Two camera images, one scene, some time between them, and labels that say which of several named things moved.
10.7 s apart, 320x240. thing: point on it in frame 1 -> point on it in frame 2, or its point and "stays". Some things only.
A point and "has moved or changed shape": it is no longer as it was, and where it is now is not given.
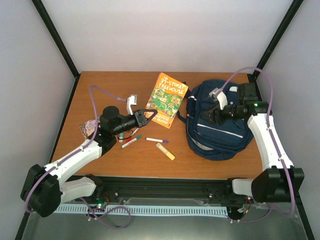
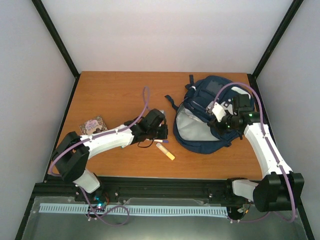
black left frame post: x=64 y=50 stays
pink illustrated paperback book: x=88 y=128 stays
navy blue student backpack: x=209 y=141 has moved or changed shape
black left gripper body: x=137 y=114 -> x=162 y=135
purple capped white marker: x=156 y=140 stays
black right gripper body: x=221 y=118 -> x=219 y=128
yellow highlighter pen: x=165 y=151 stays
